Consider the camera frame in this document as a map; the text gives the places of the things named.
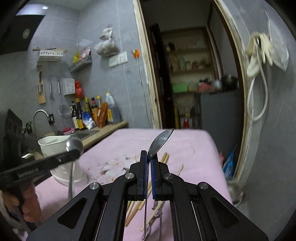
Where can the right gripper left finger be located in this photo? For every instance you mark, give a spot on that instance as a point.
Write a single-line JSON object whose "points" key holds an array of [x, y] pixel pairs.
{"points": [[98, 212]]}

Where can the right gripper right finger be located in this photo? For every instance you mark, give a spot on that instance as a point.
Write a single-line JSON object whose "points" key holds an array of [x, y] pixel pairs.
{"points": [[198, 211]]}

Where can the metal fork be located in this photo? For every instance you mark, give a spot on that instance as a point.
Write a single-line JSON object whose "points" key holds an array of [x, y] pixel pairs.
{"points": [[158, 213]]}

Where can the metal spoon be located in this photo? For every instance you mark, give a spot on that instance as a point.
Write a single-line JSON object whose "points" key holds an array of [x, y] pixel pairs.
{"points": [[75, 147], [155, 146]]}

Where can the steel kitchen sink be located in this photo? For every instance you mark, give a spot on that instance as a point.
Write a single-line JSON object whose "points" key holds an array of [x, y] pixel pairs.
{"points": [[83, 134]]}

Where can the person left hand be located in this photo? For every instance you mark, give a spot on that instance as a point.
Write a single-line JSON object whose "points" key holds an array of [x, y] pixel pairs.
{"points": [[31, 208]]}

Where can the white plastic utensil holder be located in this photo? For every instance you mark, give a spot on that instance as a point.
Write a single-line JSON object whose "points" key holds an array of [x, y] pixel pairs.
{"points": [[53, 145]]}

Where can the pink floral tablecloth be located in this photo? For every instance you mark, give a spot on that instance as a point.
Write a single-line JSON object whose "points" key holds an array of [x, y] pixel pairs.
{"points": [[99, 211]]}

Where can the chrome faucet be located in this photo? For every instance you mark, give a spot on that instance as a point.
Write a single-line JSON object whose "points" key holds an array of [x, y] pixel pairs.
{"points": [[40, 119]]}

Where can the mesh strainer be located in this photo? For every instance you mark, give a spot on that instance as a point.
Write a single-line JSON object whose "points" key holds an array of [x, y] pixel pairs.
{"points": [[63, 109]]}

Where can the dark soy sauce bottle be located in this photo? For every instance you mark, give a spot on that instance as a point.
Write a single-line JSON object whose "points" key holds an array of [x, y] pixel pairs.
{"points": [[79, 118]]}

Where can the wooden knife holder board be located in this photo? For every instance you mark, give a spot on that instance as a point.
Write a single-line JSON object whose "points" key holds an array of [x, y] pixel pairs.
{"points": [[40, 86]]}

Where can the large oil jug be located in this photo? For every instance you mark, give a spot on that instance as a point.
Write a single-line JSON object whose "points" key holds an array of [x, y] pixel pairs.
{"points": [[113, 114]]}

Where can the red plastic bag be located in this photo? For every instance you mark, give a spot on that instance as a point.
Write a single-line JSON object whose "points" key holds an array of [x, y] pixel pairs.
{"points": [[78, 90]]}

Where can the dark grey cabinet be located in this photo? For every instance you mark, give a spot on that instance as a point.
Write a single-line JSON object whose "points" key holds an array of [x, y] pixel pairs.
{"points": [[222, 117]]}

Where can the black range hood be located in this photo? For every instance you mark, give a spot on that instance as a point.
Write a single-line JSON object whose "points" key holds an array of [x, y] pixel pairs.
{"points": [[19, 34]]}

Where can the white rubber gloves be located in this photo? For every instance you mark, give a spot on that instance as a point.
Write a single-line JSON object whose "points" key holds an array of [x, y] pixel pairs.
{"points": [[259, 50]]}

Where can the clear hanging plastic bag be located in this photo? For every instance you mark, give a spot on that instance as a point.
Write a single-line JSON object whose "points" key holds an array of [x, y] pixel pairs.
{"points": [[279, 53]]}

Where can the white wall box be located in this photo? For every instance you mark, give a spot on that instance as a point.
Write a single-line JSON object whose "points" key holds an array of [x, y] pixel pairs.
{"points": [[68, 86]]}

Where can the white wall basket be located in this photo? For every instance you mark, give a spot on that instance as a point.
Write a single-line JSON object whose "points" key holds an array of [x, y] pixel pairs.
{"points": [[51, 55]]}

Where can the grey wall spice shelf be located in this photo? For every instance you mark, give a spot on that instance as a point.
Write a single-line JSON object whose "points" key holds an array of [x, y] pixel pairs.
{"points": [[81, 63]]}

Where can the white wall switch panel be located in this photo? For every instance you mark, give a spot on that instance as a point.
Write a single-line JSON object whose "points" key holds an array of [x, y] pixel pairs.
{"points": [[118, 59]]}

